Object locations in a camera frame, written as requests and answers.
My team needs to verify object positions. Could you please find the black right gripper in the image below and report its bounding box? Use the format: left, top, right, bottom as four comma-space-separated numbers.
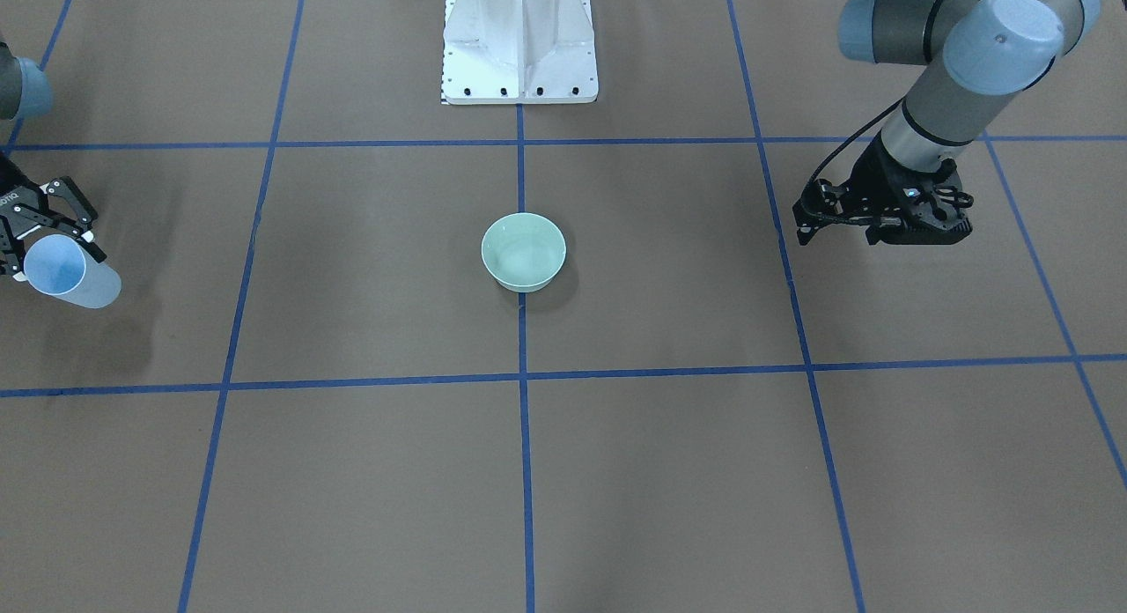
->
1, 156, 107, 283

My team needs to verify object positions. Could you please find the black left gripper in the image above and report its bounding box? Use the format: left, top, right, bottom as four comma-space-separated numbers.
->
792, 137, 961, 247

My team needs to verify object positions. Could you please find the light blue plastic cup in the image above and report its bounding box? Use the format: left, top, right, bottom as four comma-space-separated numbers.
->
24, 234, 123, 309

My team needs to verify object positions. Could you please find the mint green bowl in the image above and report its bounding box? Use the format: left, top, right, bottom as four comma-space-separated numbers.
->
480, 212, 568, 293

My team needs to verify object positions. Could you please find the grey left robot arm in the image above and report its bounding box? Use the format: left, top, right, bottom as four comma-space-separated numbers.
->
792, 0, 1101, 247

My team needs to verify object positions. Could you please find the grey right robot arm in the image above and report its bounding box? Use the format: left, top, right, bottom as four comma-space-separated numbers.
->
1, 39, 107, 283

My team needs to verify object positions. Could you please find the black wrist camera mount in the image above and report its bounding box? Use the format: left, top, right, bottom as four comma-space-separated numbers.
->
866, 183, 975, 247

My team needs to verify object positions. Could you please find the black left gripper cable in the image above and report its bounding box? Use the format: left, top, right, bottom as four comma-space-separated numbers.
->
810, 100, 903, 192

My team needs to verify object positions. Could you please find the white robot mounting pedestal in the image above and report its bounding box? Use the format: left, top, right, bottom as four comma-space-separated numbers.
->
440, 0, 600, 105

